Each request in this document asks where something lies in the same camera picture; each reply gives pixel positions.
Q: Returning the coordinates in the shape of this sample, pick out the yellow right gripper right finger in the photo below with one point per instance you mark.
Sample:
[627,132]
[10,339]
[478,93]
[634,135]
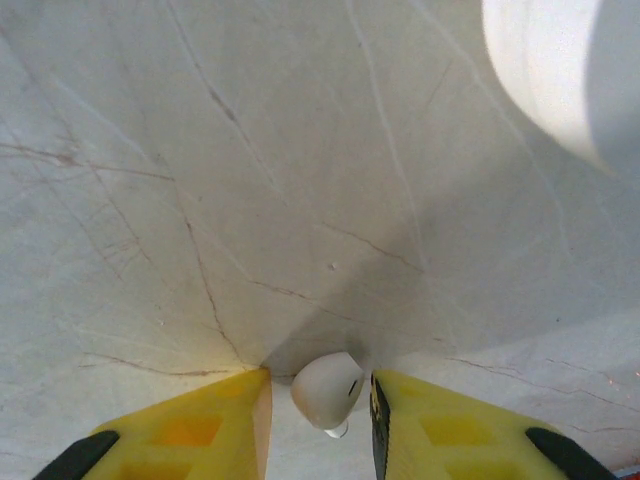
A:
[450,440]

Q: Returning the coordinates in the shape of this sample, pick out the white round dish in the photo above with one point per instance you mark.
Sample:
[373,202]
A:
[550,65]

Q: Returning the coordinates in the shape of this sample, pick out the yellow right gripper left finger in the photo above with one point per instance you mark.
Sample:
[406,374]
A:
[200,435]

